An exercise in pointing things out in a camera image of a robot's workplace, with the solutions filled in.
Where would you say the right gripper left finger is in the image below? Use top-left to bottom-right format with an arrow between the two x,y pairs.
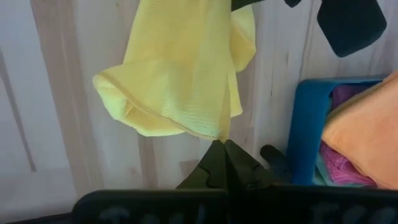
176,140 -> 228,190

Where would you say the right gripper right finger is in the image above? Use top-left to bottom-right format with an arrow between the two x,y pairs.
224,139 -> 278,190

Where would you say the green microfiber towel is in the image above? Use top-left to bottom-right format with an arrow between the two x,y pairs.
312,160 -> 368,188

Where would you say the pink microfiber towel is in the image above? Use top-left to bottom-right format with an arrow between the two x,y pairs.
319,83 -> 378,187

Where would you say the yellow microfiber towel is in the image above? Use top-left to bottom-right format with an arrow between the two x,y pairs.
91,0 -> 257,143

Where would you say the orange microfiber towel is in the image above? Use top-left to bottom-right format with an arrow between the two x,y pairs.
321,70 -> 398,191

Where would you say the teal plastic tray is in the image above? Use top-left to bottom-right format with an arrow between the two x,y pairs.
285,76 -> 388,187

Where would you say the black rest post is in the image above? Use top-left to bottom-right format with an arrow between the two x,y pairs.
259,144 -> 292,185

